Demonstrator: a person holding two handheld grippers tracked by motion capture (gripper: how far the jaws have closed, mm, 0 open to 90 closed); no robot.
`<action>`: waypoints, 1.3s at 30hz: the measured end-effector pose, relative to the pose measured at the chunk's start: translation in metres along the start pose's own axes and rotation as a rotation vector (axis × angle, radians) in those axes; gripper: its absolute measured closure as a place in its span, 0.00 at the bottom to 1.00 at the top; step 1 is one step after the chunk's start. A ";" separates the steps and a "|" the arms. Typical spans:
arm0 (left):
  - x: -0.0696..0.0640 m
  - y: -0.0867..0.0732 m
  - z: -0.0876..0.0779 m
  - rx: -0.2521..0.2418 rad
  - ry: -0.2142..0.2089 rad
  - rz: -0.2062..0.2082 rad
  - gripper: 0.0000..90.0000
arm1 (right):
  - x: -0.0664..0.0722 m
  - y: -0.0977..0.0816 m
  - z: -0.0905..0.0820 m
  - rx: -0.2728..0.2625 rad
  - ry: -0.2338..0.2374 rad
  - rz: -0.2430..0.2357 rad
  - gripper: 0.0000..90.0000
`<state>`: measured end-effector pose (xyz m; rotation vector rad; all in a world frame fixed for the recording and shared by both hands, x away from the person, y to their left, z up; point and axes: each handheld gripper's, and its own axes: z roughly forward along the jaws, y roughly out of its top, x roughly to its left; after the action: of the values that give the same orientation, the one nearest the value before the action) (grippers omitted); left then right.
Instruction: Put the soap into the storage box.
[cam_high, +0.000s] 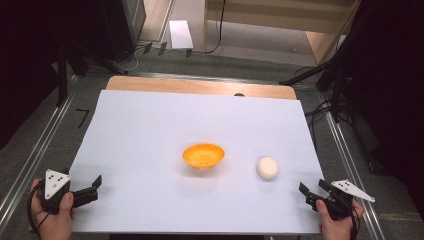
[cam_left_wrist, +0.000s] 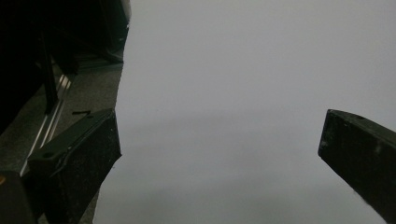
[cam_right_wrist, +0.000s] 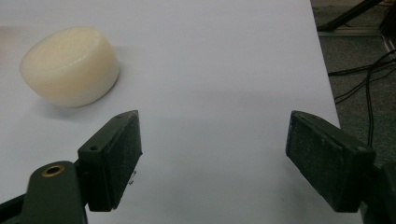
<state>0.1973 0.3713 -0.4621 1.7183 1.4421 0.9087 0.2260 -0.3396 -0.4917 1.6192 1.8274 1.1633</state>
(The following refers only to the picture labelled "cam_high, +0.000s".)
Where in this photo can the white flat box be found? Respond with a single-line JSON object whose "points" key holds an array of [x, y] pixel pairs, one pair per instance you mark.
{"points": [[180, 35]]}

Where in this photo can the person's right hand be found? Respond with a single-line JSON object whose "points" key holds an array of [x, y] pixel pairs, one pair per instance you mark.
{"points": [[336, 230]]}

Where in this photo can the person's left hand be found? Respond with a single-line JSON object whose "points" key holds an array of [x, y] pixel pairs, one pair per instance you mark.
{"points": [[55, 226]]}

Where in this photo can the white paper sheet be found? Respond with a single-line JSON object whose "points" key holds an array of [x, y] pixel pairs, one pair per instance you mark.
{"points": [[166, 126]]}

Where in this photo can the black stand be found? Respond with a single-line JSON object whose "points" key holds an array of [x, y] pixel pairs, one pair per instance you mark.
{"points": [[333, 76], [66, 63]]}

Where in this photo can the light wooden furniture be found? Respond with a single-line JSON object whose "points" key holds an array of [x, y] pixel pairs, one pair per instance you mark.
{"points": [[276, 20]]}

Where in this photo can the metal floor rail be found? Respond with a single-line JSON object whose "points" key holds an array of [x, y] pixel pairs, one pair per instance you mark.
{"points": [[350, 166], [36, 150]]}

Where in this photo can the white round bun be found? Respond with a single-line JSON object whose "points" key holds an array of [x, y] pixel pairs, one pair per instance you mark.
{"points": [[267, 167]]}

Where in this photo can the orange perforated bowl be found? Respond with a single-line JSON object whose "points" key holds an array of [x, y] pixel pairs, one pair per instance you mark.
{"points": [[203, 156]]}

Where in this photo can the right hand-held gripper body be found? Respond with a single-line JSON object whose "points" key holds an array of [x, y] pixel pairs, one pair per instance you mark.
{"points": [[340, 203]]}

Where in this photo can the dark cabinet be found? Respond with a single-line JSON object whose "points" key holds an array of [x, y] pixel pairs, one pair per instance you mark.
{"points": [[123, 26]]}

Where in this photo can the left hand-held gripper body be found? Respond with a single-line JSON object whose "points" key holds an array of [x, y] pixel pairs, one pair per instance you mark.
{"points": [[53, 186]]}

